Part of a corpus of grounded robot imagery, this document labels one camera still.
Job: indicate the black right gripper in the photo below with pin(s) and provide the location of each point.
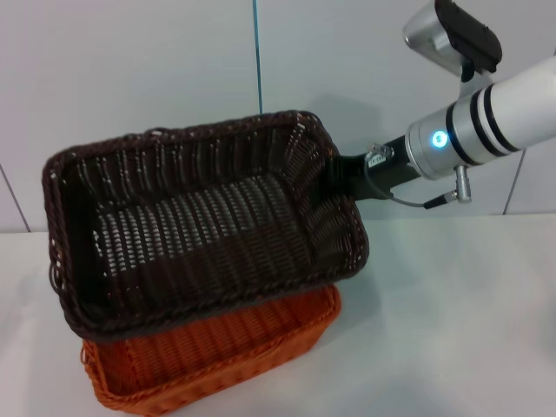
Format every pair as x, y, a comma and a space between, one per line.
386, 174

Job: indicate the orange woven plastic basket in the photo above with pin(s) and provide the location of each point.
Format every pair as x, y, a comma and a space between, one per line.
217, 347

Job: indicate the dark brown woven plastic basket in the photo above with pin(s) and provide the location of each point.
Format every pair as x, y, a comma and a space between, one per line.
195, 239

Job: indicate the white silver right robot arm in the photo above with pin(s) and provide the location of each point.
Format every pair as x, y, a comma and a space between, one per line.
491, 117

